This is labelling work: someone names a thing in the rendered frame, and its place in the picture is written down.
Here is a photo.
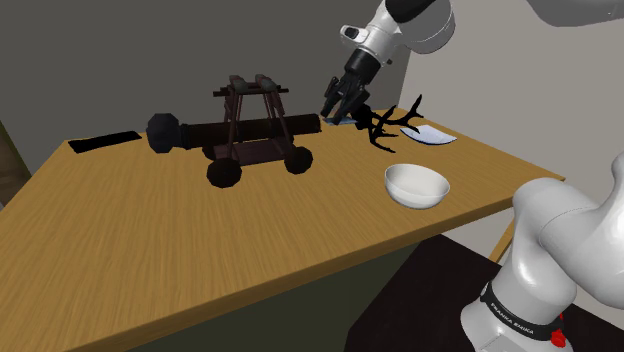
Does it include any black flat rectangular object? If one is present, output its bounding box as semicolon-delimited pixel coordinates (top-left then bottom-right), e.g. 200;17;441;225
67;129;143;155

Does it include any black antler-shaped figure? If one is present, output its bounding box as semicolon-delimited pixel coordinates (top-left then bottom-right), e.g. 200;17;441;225
351;94;425;155

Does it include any dark robot stand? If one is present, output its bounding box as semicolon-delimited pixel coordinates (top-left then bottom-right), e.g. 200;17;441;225
343;233;624;352

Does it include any white bowl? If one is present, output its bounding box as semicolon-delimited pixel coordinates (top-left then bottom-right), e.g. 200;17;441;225
383;163;452;211

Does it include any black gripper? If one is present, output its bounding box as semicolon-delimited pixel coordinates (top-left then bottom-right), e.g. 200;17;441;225
319;47;383;124

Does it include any wooden table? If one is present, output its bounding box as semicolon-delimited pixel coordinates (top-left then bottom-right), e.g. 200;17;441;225
0;106;567;352

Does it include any dark wheeled battering ram toy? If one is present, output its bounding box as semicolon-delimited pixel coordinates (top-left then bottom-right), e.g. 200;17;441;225
146;73;323;189

